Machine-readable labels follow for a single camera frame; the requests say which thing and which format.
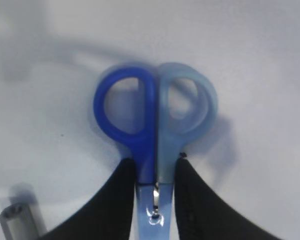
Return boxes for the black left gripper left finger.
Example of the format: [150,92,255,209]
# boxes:
[40,158,136,240]

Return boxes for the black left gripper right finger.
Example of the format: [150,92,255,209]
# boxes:
[174,157,278,240]

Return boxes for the blue scissors with sheath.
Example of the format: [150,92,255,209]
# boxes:
[93,63,218,240]

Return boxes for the silver marker pen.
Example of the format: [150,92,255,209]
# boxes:
[0,183,48,240]

